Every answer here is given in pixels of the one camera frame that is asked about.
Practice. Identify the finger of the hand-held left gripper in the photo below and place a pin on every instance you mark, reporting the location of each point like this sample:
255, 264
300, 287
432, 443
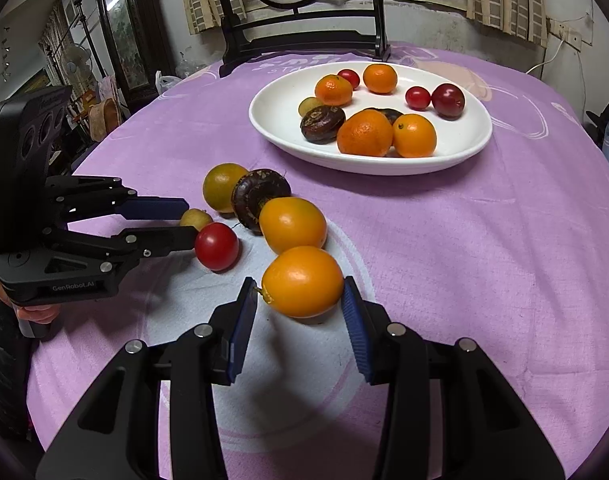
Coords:
169, 241
159, 208

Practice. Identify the dark wood framed painting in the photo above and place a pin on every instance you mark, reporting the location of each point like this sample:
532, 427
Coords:
127, 40

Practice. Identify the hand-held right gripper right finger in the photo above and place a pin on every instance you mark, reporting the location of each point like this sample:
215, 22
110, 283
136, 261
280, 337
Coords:
357, 330

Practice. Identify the white oval plate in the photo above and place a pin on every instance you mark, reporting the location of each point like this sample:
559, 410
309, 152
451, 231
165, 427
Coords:
464, 132

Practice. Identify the white plastic bag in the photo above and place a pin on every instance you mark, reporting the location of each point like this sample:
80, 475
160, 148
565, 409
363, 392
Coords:
168, 82

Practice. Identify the large orange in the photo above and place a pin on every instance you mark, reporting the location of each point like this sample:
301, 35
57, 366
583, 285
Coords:
365, 132

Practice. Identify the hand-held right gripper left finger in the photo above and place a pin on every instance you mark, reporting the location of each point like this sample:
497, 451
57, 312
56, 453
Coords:
242, 335

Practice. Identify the purple tablecloth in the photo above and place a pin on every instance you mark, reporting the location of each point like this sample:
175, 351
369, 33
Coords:
484, 260

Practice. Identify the green tangerine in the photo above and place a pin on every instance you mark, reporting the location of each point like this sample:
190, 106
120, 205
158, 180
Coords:
220, 185

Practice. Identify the person's left hand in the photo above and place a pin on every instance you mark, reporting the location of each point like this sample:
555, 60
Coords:
34, 314

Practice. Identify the small yellow-green fruit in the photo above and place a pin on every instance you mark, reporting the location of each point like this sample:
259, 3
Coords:
309, 105
194, 219

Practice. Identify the white standing fan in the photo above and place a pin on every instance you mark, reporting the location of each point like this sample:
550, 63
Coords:
77, 66

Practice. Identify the brown wicker basket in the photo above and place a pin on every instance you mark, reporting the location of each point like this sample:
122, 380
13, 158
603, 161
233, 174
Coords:
104, 117

